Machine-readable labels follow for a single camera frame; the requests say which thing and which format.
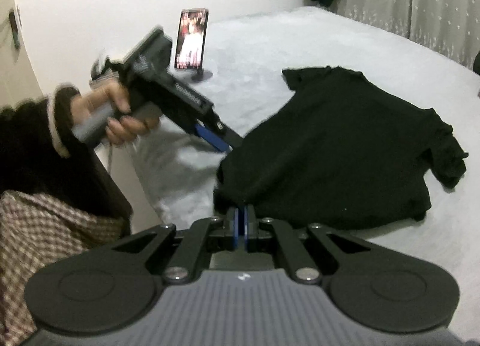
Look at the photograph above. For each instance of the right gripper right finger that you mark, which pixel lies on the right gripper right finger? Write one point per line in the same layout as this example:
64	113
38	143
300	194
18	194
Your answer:
279	240

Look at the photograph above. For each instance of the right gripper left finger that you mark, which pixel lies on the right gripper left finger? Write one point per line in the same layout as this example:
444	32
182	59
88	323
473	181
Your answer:
205	237

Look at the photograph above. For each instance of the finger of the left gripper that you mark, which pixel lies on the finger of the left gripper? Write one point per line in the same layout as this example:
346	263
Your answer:
214	140
230	137

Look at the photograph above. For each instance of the black t-shirt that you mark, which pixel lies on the black t-shirt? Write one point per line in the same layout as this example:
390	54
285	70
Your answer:
341	152

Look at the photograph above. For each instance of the black sleeved left forearm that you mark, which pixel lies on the black sleeved left forearm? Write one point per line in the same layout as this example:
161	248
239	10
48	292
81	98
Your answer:
39	154

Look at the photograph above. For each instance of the person left hand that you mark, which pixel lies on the person left hand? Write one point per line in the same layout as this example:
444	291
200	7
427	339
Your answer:
105	113

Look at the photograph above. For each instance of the smartphone on stand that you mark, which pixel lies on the smartphone on stand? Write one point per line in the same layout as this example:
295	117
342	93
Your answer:
191	39

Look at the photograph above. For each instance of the round phone stand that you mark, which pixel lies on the round phone stand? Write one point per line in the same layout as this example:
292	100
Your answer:
200	75

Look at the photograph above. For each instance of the grey bed sheet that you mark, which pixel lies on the grey bed sheet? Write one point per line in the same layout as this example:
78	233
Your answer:
247	56

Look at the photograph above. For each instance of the checkered fabric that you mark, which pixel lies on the checkered fabric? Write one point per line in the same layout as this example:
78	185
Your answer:
37	230

